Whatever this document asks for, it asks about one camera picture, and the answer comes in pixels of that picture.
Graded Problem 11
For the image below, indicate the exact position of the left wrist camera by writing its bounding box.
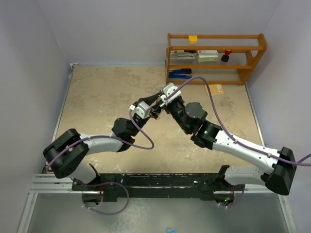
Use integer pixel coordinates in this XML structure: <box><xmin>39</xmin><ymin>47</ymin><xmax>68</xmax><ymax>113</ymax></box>
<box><xmin>129</xmin><ymin>101</ymin><xmax>151</xmax><ymax>119</ymax></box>

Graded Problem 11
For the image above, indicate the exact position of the white cardboard box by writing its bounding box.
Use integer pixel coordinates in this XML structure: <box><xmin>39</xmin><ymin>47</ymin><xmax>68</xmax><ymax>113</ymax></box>
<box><xmin>197</xmin><ymin>50</ymin><xmax>219</xmax><ymax>62</ymax></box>

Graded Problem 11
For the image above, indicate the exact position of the yellow block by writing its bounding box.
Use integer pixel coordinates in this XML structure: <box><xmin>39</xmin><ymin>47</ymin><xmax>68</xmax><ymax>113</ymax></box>
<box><xmin>188</xmin><ymin>35</ymin><xmax>198</xmax><ymax>44</ymax></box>

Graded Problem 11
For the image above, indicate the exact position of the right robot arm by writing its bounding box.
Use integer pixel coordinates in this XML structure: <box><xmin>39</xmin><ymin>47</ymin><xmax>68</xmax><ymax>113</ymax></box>
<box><xmin>160</xmin><ymin>92</ymin><xmax>296</xmax><ymax>196</ymax></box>

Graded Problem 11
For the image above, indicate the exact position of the wooden shelf rack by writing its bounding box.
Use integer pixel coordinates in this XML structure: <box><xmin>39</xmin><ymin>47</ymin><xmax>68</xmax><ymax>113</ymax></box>
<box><xmin>165</xmin><ymin>33</ymin><xmax>268</xmax><ymax>84</ymax></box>

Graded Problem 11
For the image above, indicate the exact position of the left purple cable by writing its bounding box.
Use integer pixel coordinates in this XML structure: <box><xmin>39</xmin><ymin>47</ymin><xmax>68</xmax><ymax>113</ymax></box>
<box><xmin>45</xmin><ymin>110</ymin><xmax>155</xmax><ymax>215</ymax></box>

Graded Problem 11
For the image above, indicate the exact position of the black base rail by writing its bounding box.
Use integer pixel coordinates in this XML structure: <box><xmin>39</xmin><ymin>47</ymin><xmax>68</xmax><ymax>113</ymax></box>
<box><xmin>72</xmin><ymin>173</ymin><xmax>243</xmax><ymax>202</ymax></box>

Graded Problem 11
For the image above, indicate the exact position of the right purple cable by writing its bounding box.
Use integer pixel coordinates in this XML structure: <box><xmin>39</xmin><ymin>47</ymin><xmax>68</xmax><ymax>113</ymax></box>
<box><xmin>164</xmin><ymin>76</ymin><xmax>311</xmax><ymax>209</ymax></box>

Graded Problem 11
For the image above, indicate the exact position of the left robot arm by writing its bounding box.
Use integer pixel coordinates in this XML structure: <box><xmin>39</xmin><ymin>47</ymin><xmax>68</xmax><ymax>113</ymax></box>
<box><xmin>43</xmin><ymin>92</ymin><xmax>162</xmax><ymax>190</ymax></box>

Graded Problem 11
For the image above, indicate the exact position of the red grey key holder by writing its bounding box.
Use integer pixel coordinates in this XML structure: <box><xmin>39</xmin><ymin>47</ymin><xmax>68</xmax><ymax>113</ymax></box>
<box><xmin>150</xmin><ymin>107</ymin><xmax>163</xmax><ymax>120</ymax></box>

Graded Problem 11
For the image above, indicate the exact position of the blue object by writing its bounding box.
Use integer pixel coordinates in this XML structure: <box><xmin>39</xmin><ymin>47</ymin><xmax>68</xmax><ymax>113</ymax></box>
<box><xmin>166</xmin><ymin>227</ymin><xmax>178</xmax><ymax>233</ymax></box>

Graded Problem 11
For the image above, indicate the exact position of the purple cable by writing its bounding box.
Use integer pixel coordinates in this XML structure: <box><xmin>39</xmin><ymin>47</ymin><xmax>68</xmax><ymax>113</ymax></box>
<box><xmin>164</xmin><ymin>76</ymin><xmax>311</xmax><ymax>209</ymax></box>
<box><xmin>45</xmin><ymin>110</ymin><xmax>155</xmax><ymax>215</ymax></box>

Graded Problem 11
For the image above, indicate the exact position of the grey stapler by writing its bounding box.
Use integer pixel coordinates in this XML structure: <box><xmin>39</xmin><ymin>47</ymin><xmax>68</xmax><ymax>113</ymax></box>
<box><xmin>170</xmin><ymin>50</ymin><xmax>196</xmax><ymax>60</ymax></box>

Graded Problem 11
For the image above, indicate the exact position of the blue stapler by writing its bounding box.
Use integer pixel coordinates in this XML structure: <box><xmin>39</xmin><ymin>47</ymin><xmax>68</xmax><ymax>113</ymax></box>
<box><xmin>168</xmin><ymin>68</ymin><xmax>192</xmax><ymax>79</ymax></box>

